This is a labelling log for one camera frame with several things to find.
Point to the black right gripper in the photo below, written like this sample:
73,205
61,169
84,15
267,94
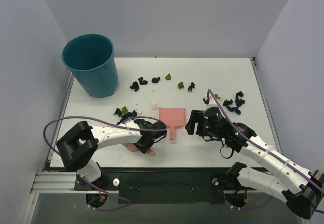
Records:
198,122

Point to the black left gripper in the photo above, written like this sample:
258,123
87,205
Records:
148,141

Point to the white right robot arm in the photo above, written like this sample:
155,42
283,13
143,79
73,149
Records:
299,188

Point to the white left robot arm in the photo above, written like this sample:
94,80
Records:
79,144

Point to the pink plastic dustpan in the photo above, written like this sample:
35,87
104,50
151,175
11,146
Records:
173,118

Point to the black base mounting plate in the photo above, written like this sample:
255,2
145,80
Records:
173,186

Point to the teal plastic bucket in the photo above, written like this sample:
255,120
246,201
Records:
90,58

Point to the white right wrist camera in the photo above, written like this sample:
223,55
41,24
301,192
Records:
209,102

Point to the aluminium table frame rail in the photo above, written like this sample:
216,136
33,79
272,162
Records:
53,182

